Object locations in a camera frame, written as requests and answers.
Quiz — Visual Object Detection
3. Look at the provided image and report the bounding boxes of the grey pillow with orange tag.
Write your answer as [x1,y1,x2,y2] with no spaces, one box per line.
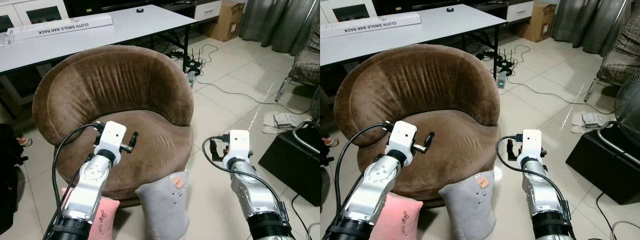
[438,169,496,240]
[135,169,191,240]

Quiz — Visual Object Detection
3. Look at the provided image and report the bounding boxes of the brown round velvet chair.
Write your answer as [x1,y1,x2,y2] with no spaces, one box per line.
[333,44,502,201]
[32,45,195,201]

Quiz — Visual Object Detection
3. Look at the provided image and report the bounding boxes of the pink pillow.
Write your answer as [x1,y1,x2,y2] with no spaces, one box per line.
[60,187,121,240]
[379,192,424,240]

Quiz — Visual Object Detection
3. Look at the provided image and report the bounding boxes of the plaid cushioned folding chair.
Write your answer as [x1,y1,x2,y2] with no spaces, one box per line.
[583,0,640,104]
[274,22,321,103]

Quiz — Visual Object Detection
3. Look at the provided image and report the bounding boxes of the white crumpled cloth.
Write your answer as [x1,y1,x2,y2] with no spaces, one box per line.
[263,110,312,135]
[571,110,615,134]

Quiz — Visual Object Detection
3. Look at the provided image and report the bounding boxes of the black standing fan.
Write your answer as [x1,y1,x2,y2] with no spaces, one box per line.
[613,70,640,147]
[310,85,321,126]

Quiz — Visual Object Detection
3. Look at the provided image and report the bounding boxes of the white table black legs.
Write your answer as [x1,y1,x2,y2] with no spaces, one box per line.
[0,4,199,119]
[320,4,509,96]

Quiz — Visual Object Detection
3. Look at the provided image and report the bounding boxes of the black bag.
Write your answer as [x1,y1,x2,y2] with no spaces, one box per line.
[0,122,29,236]

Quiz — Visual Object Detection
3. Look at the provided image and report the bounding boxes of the brown cardboard box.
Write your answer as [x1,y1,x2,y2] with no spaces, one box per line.
[514,0,558,43]
[202,0,246,43]

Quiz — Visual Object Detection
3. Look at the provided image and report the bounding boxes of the long white printed carton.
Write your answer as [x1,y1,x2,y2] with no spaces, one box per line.
[4,13,114,42]
[320,12,423,40]

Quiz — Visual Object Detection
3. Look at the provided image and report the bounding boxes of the white drawer unit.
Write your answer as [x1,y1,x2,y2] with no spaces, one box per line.
[192,0,223,22]
[505,0,535,23]

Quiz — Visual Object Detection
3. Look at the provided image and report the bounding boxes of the grey curtain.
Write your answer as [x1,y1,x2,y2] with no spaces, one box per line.
[238,0,321,57]
[551,0,632,57]

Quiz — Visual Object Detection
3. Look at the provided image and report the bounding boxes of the white glass-door cabinet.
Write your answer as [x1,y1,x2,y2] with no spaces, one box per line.
[320,0,379,24]
[0,0,69,34]

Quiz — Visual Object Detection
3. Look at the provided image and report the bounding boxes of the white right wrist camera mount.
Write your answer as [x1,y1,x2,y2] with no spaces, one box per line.
[516,129,545,169]
[222,129,251,169]

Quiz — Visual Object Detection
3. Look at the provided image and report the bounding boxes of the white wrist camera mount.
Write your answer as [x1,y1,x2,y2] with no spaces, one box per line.
[516,129,545,169]
[222,129,251,169]
[387,120,419,166]
[93,120,127,166]

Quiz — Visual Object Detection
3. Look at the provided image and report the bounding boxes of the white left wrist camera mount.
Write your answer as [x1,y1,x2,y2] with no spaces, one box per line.
[93,120,127,166]
[387,120,419,166]

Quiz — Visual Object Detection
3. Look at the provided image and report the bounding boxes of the black floor cable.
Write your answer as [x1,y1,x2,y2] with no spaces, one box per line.
[502,44,618,108]
[192,44,312,117]

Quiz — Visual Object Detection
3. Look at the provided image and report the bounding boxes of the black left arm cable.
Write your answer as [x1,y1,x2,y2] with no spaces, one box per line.
[322,122,393,240]
[42,122,101,240]

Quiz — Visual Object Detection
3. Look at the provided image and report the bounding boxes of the black box with metal handle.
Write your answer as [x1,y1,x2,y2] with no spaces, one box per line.
[565,121,640,206]
[258,121,321,207]

